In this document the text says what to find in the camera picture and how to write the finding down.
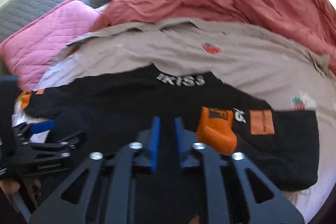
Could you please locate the black shirt with orange cuffs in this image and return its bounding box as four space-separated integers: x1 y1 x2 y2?
22 65 319 191

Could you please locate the person's left hand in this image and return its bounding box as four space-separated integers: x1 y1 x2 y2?
0 177 42 204

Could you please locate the pink quilted pillow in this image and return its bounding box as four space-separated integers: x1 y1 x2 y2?
1 0 100 91

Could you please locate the beige strawberry print bedsheet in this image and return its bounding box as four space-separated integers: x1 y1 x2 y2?
31 18 335 222

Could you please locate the red rumpled blanket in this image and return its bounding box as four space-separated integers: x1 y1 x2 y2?
92 0 335 71

